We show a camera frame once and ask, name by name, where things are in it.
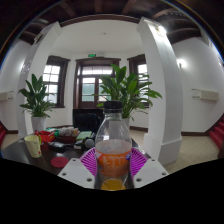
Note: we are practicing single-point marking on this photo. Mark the flat round red coaster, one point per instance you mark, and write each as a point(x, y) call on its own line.
point(60, 162)

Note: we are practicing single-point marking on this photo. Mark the flat black device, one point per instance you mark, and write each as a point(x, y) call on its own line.
point(57, 145)

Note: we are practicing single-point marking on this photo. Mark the dark wooden double door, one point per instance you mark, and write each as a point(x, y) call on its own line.
point(87, 91)

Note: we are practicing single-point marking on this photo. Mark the grey ball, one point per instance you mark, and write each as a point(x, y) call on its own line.
point(89, 143)

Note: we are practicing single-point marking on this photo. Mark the dark red tray with jars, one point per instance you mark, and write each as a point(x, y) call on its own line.
point(68, 135)

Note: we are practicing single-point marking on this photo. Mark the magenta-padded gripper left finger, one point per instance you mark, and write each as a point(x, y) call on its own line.
point(76, 171)

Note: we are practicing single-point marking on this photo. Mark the green exit sign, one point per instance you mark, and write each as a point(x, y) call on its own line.
point(92, 55)

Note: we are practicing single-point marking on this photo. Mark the green folded cloth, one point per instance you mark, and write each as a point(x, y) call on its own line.
point(84, 135)

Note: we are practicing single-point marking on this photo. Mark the small-leaved plant in white pot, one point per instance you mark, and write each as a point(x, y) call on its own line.
point(35, 100)

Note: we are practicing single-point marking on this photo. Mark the dark-framed window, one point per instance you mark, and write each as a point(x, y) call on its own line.
point(142, 69)
point(51, 80)

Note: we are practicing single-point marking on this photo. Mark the red carpeted staircase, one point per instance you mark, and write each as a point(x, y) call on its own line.
point(2, 132)
point(218, 133)

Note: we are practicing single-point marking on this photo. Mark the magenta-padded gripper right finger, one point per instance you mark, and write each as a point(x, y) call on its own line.
point(148, 171)

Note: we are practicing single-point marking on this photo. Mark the pale yellow cup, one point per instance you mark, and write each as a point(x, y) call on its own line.
point(33, 146)

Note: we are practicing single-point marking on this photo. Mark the large-leaved plant in white pot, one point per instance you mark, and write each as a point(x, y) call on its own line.
point(126, 86)

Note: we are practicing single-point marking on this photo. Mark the clear orange-label drink bottle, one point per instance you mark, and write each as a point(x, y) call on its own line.
point(113, 156)

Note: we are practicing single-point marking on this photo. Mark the glowing wall lamp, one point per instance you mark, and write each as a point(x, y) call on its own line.
point(181, 63)

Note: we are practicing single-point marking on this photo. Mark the black chair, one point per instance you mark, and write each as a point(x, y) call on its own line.
point(86, 120)

